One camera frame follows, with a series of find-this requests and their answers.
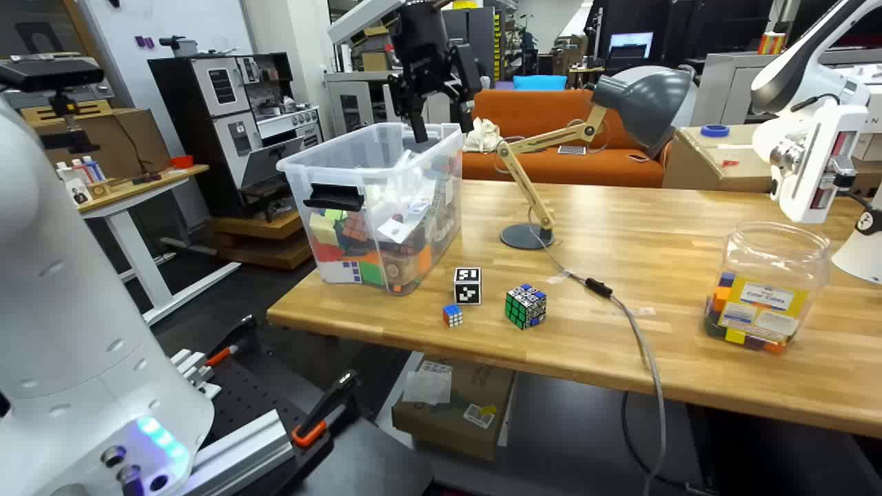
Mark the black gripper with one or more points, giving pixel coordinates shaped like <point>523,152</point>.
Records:
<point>424,52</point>

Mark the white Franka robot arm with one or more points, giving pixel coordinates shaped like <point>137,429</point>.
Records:
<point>72,369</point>

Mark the white cube with dark tag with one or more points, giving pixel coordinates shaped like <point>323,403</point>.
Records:
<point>393,230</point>

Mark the pale yellow green cube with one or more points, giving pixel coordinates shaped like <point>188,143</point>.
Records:
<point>328,228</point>

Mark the red orange cube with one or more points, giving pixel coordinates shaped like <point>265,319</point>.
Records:
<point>334,254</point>

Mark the black white tag cube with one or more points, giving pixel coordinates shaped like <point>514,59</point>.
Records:
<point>466,292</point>

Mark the blue green stickered Rubik's cube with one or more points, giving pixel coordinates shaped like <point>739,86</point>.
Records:
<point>526,311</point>

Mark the wooden desk lamp gray shade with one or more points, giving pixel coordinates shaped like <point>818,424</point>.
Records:
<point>643,99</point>

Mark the clear plastic storage bin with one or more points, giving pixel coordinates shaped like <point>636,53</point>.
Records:
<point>443,166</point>

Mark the white glass-door cabinet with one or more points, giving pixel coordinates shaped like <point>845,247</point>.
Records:
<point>348,106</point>

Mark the blue box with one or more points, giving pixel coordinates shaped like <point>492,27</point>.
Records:
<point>542,81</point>

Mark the orange sofa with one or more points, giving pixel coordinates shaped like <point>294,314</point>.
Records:
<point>553,115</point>

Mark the low wooden shelf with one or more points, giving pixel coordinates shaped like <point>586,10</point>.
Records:
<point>264,252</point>

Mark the lit blue computer screen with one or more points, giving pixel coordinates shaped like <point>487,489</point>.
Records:
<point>629,46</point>

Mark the black white equipment rack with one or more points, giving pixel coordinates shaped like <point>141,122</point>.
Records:
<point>184,100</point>

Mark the small red tray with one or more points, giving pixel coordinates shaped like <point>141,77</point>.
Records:
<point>184,161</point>

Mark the black orange clamp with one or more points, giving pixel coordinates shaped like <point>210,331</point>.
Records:
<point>240,331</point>
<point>326,409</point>

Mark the cardboard box with labels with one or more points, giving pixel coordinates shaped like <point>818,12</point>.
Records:
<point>458,395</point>

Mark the tan wooden box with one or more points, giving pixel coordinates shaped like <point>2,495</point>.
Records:
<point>707,166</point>

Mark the blue round lid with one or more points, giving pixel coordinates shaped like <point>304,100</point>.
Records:
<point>714,132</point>

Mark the white-legged wooden side desk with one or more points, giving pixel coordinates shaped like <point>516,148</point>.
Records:
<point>138,243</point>

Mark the blue red labelled bottle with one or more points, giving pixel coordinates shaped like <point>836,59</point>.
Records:
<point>91,169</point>

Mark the orange cylinder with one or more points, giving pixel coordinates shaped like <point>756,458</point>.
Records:
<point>774,44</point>

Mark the aluminium extrusion bar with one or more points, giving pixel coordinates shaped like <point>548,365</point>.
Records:
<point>244,450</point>

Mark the clear jar of colored blocks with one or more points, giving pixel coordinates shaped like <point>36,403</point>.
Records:
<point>780,258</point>

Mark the white curved base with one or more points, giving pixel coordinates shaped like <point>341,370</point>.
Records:
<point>859,258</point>

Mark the silver extrusion bracket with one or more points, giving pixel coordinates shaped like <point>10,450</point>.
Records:
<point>195,369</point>

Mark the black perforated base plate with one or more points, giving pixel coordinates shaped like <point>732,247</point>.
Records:
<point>367,471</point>

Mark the black camera on stand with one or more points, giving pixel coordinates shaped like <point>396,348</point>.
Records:
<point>51,74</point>

